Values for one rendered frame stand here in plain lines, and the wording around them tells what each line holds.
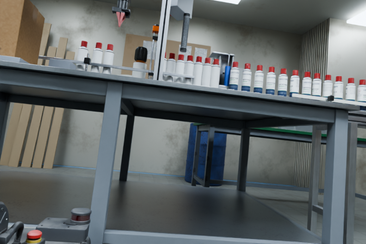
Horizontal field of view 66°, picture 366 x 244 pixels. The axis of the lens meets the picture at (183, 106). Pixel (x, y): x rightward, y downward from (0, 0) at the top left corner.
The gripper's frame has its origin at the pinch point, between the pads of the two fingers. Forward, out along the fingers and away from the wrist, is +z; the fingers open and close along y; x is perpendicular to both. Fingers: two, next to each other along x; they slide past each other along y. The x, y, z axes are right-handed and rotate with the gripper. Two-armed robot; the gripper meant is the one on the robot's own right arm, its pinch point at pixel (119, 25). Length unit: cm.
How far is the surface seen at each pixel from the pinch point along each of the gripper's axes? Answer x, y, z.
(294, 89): 6, -106, 24
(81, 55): 3.1, 17.0, 21.2
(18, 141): -250, 141, 87
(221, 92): 49, -51, 39
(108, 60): 4.0, 2.7, 22.3
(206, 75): 5, -52, 23
